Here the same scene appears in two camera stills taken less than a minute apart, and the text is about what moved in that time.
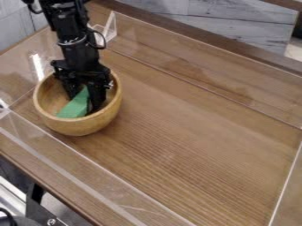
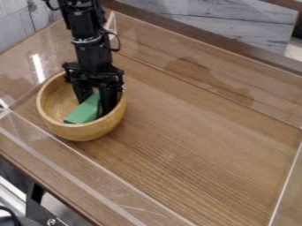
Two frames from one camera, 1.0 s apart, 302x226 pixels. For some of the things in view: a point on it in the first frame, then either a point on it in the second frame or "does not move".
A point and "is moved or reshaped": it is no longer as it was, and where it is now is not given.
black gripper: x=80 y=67 → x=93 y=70
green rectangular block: x=75 y=109 is moved or reshaped
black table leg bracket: x=37 y=214 does not move
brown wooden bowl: x=51 y=98 is moved or reshaped
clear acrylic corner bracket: x=108 y=29 does not move
